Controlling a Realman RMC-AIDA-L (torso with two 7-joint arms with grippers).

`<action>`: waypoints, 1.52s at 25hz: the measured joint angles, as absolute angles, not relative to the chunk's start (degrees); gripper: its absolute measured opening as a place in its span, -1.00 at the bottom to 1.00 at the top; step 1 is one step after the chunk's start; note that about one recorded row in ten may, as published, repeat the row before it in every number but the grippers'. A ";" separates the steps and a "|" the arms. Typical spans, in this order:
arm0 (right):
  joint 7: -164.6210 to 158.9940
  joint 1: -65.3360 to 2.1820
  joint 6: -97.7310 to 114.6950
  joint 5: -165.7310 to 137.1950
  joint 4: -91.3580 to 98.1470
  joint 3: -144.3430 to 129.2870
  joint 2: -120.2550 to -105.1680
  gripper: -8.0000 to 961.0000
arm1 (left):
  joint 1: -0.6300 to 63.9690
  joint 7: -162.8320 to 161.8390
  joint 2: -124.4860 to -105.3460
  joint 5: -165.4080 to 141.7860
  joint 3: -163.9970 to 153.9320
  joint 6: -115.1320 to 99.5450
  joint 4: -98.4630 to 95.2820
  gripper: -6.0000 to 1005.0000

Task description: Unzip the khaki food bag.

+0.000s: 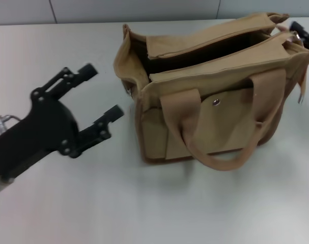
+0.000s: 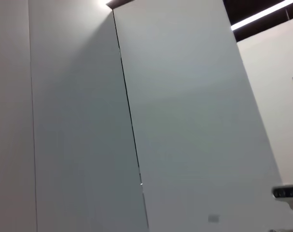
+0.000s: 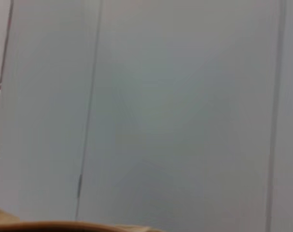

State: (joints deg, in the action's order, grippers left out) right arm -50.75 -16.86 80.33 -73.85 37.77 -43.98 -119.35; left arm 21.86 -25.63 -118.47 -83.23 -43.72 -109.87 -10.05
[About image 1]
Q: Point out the khaki canvas food bag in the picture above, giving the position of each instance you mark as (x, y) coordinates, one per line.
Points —
(207, 101)

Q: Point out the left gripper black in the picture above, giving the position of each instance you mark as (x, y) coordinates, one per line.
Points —
(37, 127)

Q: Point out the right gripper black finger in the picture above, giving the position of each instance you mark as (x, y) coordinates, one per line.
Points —
(304, 34)

